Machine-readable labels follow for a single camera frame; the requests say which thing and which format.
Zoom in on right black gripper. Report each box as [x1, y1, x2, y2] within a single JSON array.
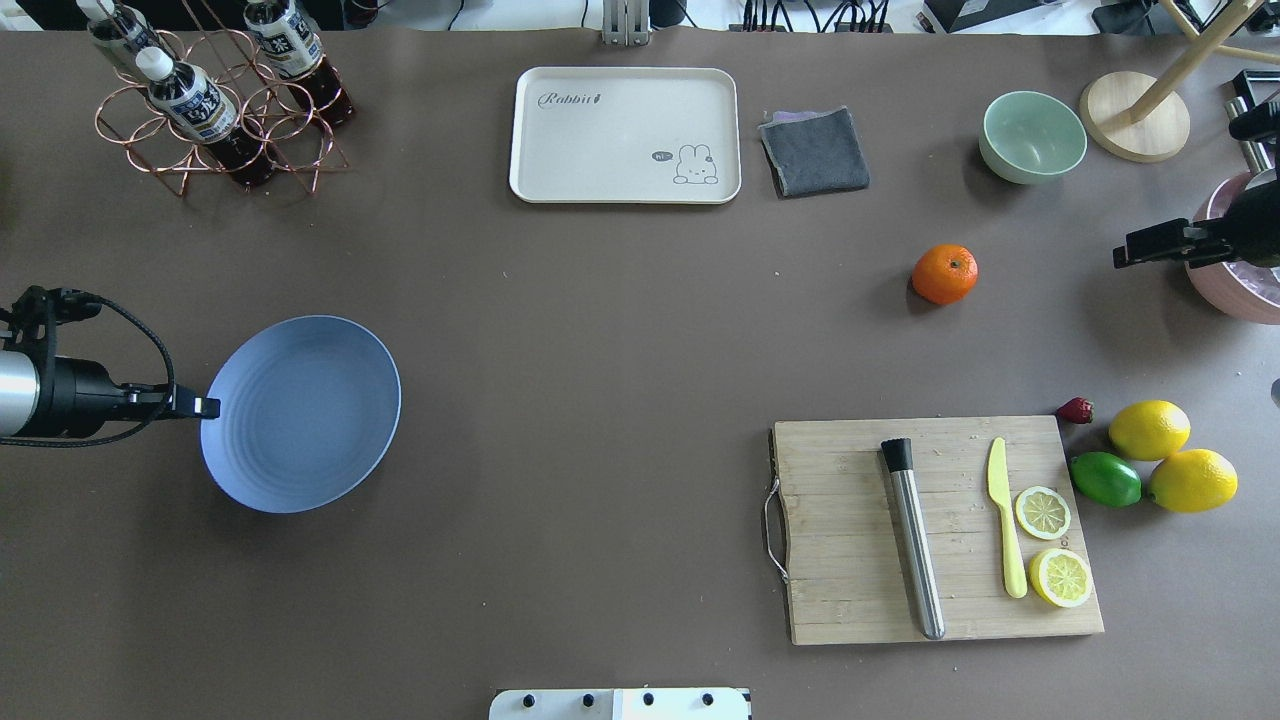
[[1114, 96, 1280, 270]]

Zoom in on wooden cup tree stand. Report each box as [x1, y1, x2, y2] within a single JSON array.
[[1078, 1, 1277, 163]]

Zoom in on yellow lemon far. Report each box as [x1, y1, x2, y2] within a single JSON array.
[[1107, 398, 1190, 461]]

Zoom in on tea bottle lower right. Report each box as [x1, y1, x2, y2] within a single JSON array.
[[76, 0, 172, 76]]

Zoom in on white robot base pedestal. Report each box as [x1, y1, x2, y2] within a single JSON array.
[[488, 687, 753, 719]]

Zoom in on tea bottle lower left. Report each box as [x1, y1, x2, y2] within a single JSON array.
[[134, 46, 275, 187]]

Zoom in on red strawberry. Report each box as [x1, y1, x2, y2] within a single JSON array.
[[1053, 396, 1094, 425]]

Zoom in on lemon slice lower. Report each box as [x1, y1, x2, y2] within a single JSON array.
[[1028, 548, 1093, 609]]

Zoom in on steel muddler black tip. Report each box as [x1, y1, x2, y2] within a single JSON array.
[[879, 438, 946, 641]]

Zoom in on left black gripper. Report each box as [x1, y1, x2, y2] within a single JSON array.
[[0, 286, 221, 448]]

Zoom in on grey folded cloth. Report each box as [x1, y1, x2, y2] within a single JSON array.
[[758, 106, 870, 199]]

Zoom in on green lime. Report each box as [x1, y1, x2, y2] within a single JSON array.
[[1068, 451, 1143, 509]]

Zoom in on cream rabbit tray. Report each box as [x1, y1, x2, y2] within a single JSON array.
[[508, 67, 742, 205]]

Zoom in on pink bowl of ice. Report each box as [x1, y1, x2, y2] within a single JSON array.
[[1187, 169, 1279, 325]]

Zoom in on yellow lemon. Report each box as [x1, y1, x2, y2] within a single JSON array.
[[1107, 398, 1190, 461], [1147, 448, 1239, 512]]

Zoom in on orange mandarin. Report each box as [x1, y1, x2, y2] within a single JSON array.
[[910, 243, 980, 306]]

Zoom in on lemon slice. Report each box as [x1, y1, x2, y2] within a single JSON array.
[[1028, 548, 1093, 609], [1012, 486, 1073, 541]]

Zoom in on tea bottle top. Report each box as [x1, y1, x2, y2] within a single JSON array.
[[243, 1, 355, 129]]

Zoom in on tea bottle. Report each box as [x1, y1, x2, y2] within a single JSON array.
[[243, 1, 355, 129], [134, 46, 275, 187], [76, 0, 172, 76]]

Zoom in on yellow plastic knife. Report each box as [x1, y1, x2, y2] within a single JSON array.
[[986, 436, 1028, 600]]

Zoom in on blue plate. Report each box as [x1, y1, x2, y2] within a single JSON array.
[[200, 315, 402, 514]]

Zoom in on lemon slice upper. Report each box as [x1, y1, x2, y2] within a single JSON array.
[[1012, 486, 1073, 541]]

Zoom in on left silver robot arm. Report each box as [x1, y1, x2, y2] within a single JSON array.
[[1, 286, 221, 448]]

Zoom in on mint green bowl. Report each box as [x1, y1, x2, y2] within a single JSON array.
[[978, 91, 1088, 184]]

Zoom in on copper wire bottle rack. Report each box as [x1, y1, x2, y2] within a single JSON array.
[[93, 1, 349, 196]]

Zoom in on yellow lemon near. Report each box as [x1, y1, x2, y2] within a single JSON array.
[[1147, 448, 1239, 512]]

